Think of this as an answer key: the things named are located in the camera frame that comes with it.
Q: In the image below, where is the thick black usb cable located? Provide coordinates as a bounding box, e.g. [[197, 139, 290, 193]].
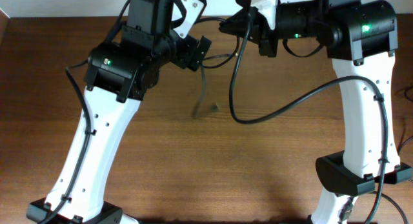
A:
[[192, 16, 241, 119]]

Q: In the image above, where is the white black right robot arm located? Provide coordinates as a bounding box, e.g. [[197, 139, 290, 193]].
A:
[[219, 0, 412, 223]]

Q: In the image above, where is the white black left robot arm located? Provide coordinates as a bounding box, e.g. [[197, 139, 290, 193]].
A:
[[26, 0, 211, 224]]

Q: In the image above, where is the black separated usb cable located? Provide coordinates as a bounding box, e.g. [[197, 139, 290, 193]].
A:
[[395, 85, 413, 156]]

